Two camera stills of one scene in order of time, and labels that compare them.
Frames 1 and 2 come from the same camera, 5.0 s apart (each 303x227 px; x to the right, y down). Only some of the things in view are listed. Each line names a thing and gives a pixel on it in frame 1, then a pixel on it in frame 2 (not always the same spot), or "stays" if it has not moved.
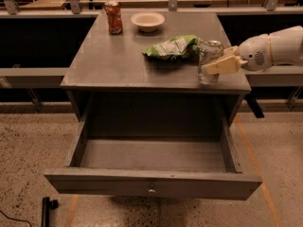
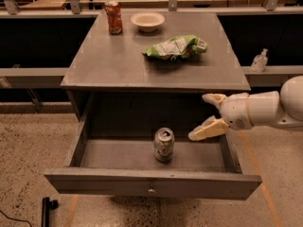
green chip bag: (182, 47) stays
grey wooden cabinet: (147, 77) stays
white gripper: (253, 56) -> (235, 112)
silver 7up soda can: (209, 50) -> (164, 145)
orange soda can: (114, 17) stays
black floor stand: (46, 206) stays
